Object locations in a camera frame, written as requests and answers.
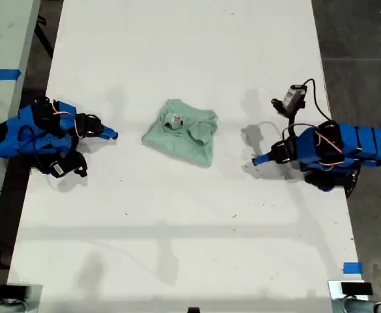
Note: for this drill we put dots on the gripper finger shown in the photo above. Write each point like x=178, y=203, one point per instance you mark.
x=108, y=136
x=109, y=130
x=264, y=162
x=263, y=157

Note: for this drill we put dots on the pale green T-shirt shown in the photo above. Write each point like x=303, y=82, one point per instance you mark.
x=183, y=146

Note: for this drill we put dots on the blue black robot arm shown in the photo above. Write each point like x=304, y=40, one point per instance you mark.
x=366, y=143
x=14, y=137

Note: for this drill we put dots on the black diagonal strut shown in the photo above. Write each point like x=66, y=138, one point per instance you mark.
x=45, y=36

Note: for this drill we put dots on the long blue tape strip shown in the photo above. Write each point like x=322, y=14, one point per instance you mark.
x=1, y=74

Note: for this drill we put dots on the pale side table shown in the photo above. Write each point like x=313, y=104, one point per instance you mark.
x=4, y=32

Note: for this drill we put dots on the square blue tape piece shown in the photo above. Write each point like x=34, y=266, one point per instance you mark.
x=353, y=267

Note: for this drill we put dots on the small black box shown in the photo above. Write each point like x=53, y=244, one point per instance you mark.
x=356, y=288
x=12, y=291

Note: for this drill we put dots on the tiny black block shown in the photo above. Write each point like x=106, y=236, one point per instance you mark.
x=193, y=310

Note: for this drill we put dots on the pale grey tube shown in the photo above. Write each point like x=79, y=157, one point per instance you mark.
x=4, y=308
x=356, y=306

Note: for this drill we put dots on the gripper camera stalk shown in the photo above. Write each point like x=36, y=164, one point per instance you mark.
x=278, y=106
x=79, y=162

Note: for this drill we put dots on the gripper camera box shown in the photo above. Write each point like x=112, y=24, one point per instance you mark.
x=59, y=168
x=292, y=97

